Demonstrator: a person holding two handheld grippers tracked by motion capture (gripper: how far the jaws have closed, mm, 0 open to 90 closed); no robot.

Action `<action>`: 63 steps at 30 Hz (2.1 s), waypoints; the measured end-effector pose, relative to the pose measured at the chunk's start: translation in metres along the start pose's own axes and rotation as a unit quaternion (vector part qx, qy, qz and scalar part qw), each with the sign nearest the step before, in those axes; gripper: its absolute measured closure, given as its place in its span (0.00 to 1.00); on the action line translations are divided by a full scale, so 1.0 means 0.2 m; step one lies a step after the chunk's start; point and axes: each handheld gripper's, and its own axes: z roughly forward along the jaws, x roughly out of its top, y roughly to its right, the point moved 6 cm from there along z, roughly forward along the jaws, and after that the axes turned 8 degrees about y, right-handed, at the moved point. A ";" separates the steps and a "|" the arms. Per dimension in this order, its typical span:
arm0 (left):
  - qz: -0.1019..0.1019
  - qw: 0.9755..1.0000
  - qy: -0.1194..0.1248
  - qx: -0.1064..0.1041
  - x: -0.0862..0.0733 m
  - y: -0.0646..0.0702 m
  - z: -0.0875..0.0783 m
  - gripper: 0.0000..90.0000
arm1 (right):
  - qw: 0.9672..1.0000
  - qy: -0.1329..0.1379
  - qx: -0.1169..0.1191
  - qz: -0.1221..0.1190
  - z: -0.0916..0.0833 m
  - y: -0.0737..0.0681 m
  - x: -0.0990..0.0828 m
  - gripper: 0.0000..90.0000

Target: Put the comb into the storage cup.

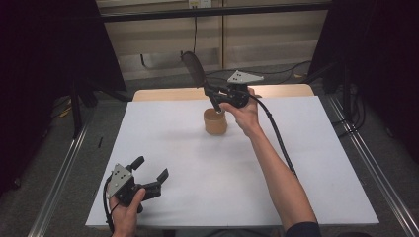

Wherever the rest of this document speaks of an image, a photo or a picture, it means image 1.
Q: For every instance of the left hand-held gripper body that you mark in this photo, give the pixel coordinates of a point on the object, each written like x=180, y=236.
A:
x=125, y=187

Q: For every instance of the white wall outlet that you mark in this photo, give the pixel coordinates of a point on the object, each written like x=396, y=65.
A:
x=199, y=3

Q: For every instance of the beige cabinet with countertop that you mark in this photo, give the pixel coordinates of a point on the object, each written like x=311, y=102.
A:
x=263, y=39

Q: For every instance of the black curtain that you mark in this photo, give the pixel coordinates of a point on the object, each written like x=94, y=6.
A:
x=49, y=65
x=378, y=49

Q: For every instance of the person's right hand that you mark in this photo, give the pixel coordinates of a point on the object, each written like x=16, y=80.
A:
x=247, y=117

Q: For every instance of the person's left hand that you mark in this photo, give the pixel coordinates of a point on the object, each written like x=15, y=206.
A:
x=126, y=217

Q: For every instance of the tan cup with bear figure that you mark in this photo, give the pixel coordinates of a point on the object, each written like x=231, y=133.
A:
x=215, y=123

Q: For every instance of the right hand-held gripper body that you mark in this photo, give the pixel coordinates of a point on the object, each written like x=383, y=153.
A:
x=238, y=95

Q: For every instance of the small black stick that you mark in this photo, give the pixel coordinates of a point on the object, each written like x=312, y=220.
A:
x=100, y=142

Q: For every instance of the black metal stand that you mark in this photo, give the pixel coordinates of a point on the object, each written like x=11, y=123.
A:
x=76, y=108

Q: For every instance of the metal floor rail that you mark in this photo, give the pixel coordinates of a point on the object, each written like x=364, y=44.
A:
x=62, y=171
x=375, y=168

